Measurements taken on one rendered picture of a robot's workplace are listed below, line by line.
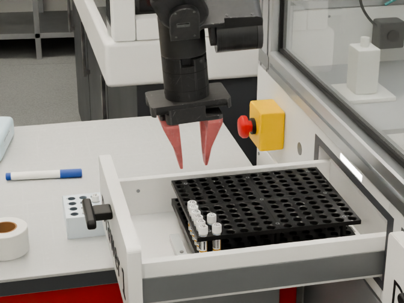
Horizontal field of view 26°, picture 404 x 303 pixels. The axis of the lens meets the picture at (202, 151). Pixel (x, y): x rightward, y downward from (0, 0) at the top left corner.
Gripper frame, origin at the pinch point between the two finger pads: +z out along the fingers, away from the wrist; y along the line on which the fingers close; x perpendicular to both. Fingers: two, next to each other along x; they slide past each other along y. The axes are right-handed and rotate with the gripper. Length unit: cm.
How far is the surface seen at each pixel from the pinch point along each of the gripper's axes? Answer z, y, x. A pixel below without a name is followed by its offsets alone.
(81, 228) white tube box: 18.5, -15.8, 20.9
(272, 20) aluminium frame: -5.8, 22.1, 41.1
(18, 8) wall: 75, -35, 422
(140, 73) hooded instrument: 14, 2, 81
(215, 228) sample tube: 6.7, 1.1, -7.3
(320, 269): 12.9, 13.7, -11.1
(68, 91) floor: 94, -13, 313
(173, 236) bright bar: 12.5, -3.2, 2.8
